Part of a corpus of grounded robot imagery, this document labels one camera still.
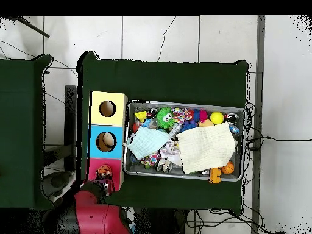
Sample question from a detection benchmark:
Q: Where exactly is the small orange tiger toy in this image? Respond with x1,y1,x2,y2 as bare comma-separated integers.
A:
96,164,114,180

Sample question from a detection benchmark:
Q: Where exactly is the cream muslin cloth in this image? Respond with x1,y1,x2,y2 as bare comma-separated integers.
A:
175,121,238,176

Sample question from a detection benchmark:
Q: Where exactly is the wooden box with three holes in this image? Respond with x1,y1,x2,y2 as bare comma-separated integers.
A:
85,91,129,192

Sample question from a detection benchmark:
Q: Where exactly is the grey plastic base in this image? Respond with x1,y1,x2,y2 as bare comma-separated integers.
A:
42,170,72,199

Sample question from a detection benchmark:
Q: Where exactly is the light blue muslin cloth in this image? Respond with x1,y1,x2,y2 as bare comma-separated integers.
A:
125,126,171,161

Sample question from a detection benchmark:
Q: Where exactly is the yellow cheese wedge toy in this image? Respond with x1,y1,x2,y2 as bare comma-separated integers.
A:
134,110,148,122

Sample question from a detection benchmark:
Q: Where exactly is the black stand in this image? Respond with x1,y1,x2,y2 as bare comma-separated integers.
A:
64,85,77,171

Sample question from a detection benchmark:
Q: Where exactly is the green spiky toy with eyes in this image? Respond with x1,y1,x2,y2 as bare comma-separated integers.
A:
155,107,176,129

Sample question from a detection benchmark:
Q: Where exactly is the silver toy car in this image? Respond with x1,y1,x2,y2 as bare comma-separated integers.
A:
168,122,183,138

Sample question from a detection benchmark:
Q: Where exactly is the blue spiky ball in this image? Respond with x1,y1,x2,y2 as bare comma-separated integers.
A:
181,119,199,132

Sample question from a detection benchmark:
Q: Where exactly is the orange plastic toy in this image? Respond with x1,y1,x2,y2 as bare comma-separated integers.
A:
208,167,222,184

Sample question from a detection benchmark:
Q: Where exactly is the dark green side tablecloth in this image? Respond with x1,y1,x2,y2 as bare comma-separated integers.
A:
0,54,55,211

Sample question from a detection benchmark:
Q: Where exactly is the small orange basketball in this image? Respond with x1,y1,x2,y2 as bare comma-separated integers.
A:
221,161,235,176

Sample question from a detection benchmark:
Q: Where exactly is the yellow ball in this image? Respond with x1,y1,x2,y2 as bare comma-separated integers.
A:
210,111,224,126

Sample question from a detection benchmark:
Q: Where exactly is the dark thin rod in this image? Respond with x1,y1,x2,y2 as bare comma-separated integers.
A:
7,15,51,39

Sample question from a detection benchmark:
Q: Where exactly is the shallow wire mesh bin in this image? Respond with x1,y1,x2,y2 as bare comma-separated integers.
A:
122,99,246,182

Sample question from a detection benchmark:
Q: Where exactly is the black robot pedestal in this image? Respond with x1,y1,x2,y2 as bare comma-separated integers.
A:
133,208,188,234

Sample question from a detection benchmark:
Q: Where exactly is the multicolour rope toy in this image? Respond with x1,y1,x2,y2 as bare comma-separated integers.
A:
171,107,193,124

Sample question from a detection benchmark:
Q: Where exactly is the black floor cable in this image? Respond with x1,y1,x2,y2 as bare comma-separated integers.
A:
246,135,312,152

